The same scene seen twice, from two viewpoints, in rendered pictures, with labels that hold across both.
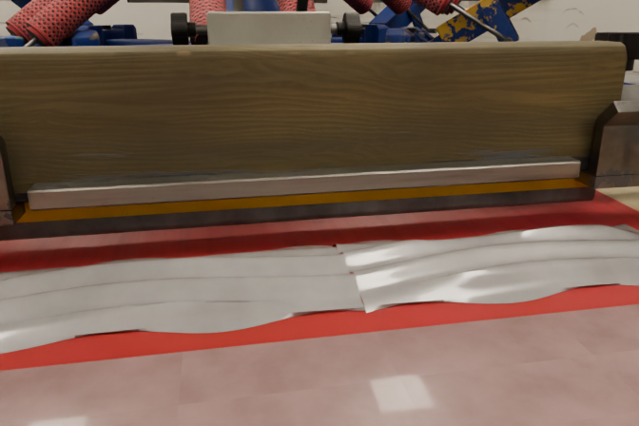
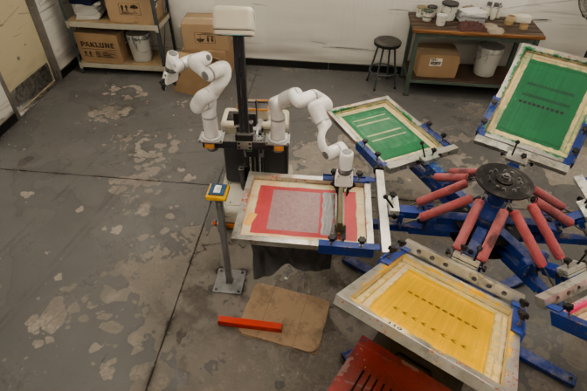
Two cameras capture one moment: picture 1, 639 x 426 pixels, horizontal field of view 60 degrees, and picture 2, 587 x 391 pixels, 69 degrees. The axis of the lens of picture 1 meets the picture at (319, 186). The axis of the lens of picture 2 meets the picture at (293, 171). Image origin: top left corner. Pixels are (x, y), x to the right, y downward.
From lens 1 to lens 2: 2.56 m
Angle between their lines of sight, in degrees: 90
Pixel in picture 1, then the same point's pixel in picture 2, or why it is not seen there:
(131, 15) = not seen: outside the picture
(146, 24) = not seen: outside the picture
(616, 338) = (314, 222)
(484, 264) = (326, 220)
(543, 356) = (314, 218)
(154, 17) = not seen: outside the picture
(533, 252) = (327, 223)
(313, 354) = (318, 209)
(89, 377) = (319, 200)
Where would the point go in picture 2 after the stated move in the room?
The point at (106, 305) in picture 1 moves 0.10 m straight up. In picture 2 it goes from (326, 200) to (327, 188)
